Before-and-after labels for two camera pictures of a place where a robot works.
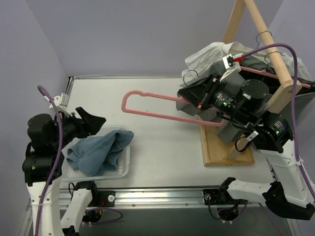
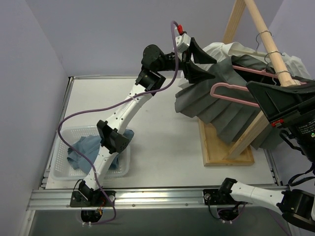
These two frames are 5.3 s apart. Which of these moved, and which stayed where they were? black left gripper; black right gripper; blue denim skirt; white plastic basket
Moved: black right gripper; black left gripper
Stayed: blue denim skirt; white plastic basket
